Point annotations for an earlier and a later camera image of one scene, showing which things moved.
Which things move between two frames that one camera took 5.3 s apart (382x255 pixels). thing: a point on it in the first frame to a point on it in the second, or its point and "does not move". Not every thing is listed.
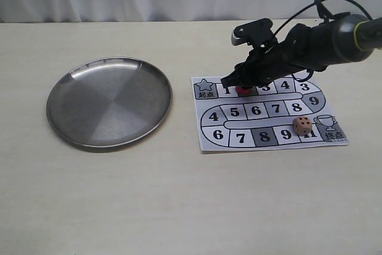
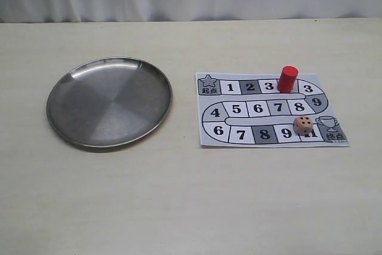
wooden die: (302, 125) does not move
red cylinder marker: (242, 91) to (287, 79)
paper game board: (287, 112) does not move
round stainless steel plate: (108, 102) does not move
